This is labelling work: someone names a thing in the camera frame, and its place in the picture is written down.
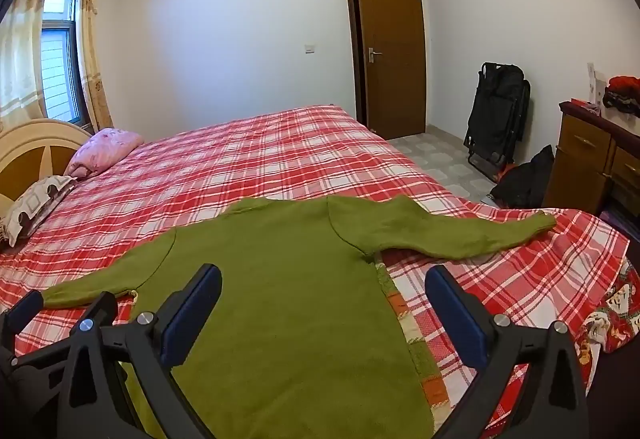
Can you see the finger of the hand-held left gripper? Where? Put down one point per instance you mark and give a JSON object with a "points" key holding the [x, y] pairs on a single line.
{"points": [[22, 310], [106, 305]]}

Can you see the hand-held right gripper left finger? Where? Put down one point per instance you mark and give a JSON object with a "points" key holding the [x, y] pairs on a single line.
{"points": [[192, 314]]}

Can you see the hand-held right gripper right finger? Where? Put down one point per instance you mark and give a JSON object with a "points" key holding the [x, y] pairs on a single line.
{"points": [[457, 314]]}

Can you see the green knitted sweater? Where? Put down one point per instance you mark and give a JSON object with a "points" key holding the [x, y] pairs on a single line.
{"points": [[290, 299]]}

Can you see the red and black clothes pile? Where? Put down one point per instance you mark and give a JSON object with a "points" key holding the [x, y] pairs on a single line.
{"points": [[622, 94]]}

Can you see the brown patterned pillow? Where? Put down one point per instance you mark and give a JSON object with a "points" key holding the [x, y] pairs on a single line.
{"points": [[35, 206]]}

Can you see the black bag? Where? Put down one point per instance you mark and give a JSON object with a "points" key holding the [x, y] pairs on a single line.
{"points": [[525, 184], [497, 114]]}

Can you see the pink pillow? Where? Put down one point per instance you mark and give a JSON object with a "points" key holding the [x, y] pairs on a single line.
{"points": [[102, 151]]}

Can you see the printed blanket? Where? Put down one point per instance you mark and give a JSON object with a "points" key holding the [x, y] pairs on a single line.
{"points": [[612, 314]]}

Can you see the cream wooden headboard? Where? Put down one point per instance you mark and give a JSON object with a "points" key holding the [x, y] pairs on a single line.
{"points": [[30, 149]]}

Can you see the red plaid bed sheet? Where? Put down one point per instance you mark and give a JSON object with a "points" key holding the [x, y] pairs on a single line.
{"points": [[240, 154]]}

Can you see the wooden dresser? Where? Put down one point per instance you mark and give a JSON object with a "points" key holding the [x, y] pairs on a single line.
{"points": [[580, 159]]}

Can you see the window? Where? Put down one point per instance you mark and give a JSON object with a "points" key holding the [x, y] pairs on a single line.
{"points": [[57, 64]]}

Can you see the cream floral curtain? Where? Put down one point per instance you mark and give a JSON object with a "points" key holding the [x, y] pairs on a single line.
{"points": [[17, 49], [95, 54]]}

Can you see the white card box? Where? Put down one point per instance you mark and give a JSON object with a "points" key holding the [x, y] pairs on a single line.
{"points": [[596, 84]]}

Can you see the brown wooden door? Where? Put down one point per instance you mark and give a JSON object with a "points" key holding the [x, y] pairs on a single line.
{"points": [[395, 49]]}

